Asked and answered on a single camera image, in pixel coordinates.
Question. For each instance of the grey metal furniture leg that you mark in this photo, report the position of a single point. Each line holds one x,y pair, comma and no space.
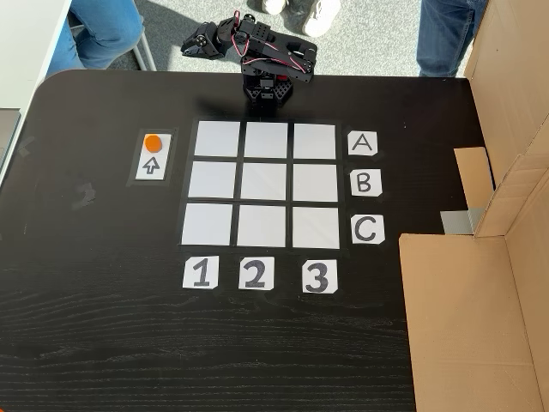
146,53

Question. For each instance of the brown cardboard screen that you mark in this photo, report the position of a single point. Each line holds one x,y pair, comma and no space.
463,322

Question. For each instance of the white nine-square grid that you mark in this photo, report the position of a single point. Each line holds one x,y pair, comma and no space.
261,182

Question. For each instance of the person's white shoe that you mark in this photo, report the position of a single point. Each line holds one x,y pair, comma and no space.
319,19
273,5

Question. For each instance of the round orange token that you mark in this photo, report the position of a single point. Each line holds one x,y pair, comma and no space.
153,143

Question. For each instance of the paper sheet letter C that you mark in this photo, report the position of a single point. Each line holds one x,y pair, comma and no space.
368,229

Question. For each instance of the paper sheet number 2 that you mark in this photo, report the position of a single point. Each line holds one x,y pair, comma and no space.
256,274

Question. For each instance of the paper sheet number 1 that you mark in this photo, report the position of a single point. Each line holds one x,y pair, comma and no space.
200,273

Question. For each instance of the white side table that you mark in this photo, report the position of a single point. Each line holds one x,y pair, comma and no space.
25,51

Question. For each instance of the paper sheet letter B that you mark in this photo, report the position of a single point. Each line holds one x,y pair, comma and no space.
366,183

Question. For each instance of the person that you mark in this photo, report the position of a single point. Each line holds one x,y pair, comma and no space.
446,34
103,30

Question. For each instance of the paper sheet letter A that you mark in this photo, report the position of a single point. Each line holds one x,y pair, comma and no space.
362,143

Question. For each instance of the paper sheet number 3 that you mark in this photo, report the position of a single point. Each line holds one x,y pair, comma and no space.
319,277

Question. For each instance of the white arrow paper sheet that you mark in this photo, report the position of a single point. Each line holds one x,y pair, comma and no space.
150,169

